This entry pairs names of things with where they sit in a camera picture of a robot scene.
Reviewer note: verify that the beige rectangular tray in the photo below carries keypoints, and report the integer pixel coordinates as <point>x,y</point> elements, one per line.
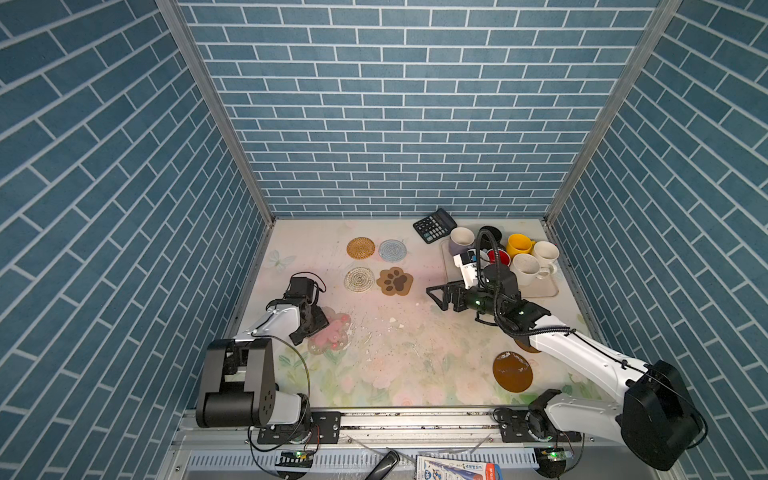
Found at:
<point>539,288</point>

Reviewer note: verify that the pink flower coaster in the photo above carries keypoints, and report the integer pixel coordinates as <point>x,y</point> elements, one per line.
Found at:
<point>333,337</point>

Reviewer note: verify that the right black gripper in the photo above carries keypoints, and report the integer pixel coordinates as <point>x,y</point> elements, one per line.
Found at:
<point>450,288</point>

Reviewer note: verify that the white mug red inside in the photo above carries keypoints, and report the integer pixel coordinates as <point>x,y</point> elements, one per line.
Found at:
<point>501,256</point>

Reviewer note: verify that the blue woven round coaster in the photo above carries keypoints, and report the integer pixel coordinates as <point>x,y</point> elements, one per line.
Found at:
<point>392,250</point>

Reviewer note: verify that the lilac mug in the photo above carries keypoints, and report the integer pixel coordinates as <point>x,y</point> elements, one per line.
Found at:
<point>460,240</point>

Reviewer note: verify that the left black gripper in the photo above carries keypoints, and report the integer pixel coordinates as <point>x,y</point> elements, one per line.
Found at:
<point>320,322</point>

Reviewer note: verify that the printed paper box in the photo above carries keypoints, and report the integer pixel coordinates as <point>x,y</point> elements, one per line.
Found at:
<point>430,468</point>

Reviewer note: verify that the white mug front right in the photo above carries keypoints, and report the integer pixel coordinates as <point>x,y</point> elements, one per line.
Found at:
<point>528,269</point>

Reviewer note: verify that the black mug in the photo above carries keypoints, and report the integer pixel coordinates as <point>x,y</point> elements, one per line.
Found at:
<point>488,236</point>

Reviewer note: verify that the black desk calculator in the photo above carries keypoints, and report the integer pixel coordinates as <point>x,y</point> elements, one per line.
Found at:
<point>435,226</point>

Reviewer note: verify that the pale woven round coaster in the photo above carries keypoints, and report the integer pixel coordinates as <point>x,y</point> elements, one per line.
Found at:
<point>359,279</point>

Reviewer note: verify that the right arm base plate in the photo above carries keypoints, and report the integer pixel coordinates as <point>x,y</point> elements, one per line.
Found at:
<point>523,425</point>

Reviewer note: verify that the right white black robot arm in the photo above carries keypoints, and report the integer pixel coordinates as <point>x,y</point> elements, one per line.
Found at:
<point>649,409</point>

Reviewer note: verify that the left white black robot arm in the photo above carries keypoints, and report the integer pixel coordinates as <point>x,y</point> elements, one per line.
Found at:
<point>238,386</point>

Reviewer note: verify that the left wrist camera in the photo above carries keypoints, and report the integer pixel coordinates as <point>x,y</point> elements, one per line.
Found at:
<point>302,289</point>

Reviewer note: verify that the tan rattan round coaster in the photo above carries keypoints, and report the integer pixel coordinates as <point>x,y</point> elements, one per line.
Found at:
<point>360,248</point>

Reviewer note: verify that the white mug far right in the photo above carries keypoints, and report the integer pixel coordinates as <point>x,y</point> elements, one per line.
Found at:
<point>546,254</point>

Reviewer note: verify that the black handheld device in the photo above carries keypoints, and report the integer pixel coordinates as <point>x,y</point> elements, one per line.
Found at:
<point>385,466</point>

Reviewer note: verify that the brown paw print coaster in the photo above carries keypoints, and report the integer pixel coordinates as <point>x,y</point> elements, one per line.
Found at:
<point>395,281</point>

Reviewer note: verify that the yellow mug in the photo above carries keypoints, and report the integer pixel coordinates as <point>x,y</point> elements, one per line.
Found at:
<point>519,244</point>

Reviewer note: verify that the amber glossy round coaster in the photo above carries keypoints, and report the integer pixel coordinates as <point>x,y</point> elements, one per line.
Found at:
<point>512,372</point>

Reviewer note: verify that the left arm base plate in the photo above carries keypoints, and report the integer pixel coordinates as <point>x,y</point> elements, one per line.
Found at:
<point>321,427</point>

